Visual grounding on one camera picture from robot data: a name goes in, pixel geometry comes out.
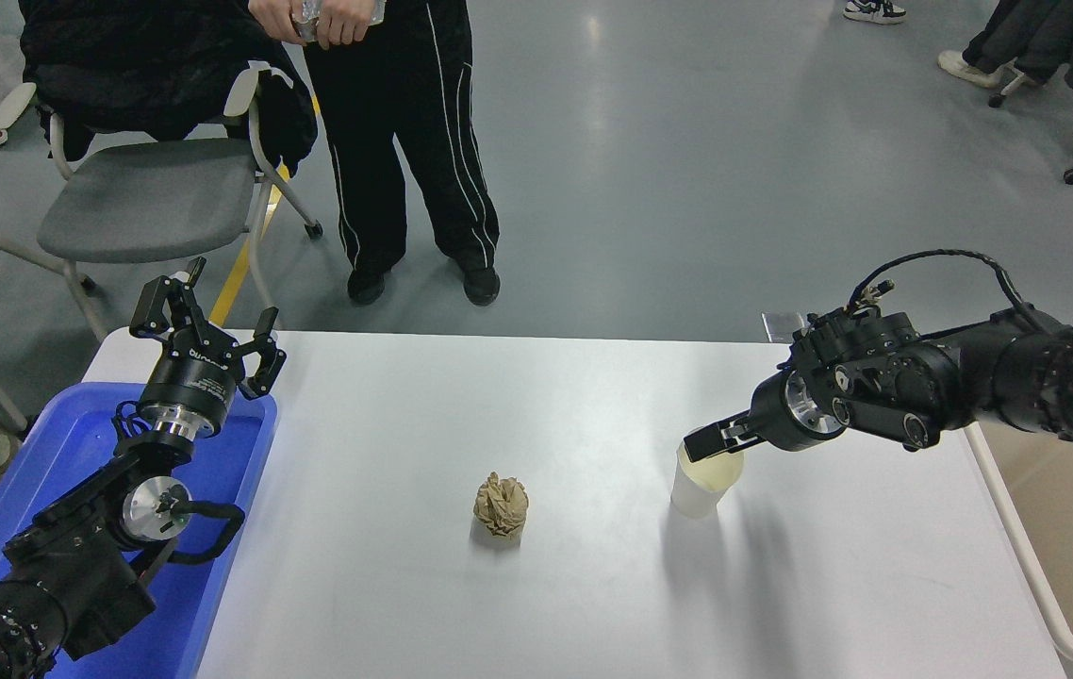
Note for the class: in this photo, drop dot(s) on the person's right hand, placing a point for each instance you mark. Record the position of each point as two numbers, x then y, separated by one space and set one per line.
280 17

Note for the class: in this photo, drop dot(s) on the metal floor plate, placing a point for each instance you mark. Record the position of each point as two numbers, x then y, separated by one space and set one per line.
777 325

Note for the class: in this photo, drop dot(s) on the white paper cup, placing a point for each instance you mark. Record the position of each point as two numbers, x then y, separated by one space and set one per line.
699 490

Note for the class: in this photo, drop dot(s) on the person's left hand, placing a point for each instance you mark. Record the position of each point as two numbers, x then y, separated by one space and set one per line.
343 24

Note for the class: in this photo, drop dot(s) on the black jacket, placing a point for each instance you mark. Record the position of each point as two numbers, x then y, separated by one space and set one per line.
150 66

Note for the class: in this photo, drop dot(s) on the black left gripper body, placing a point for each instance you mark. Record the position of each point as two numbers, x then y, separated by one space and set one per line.
192 382

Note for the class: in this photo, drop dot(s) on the grey chair with white frame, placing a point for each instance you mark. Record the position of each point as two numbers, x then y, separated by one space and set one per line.
150 203

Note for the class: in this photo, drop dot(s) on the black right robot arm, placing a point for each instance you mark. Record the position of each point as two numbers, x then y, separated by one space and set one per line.
895 377

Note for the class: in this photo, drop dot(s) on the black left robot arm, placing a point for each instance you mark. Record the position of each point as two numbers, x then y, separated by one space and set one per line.
65 575

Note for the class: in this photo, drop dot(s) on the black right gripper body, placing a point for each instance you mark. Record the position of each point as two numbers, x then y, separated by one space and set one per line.
772 420

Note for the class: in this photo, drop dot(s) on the blue plastic tray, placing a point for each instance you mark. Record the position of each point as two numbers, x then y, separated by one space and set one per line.
216 490

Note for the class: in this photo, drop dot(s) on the crumpled tan paper ball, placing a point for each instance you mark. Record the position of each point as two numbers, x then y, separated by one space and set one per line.
501 506

